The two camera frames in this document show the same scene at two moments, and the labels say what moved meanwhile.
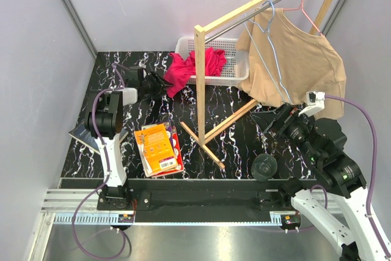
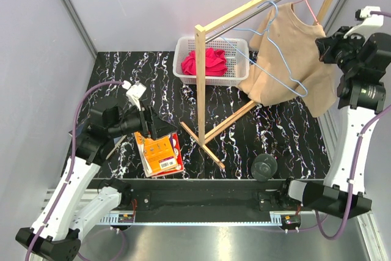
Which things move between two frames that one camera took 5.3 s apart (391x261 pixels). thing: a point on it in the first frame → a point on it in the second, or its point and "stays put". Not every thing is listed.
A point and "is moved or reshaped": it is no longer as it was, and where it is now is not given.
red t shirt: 178,69 is moved or reshaped
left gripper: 160,84 → 152,125
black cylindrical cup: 263,167 stays put
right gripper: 280,121 → 328,44
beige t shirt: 280,62 is moved or reshaped
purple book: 168,128 stays put
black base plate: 187,195 stays put
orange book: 155,151 stays put
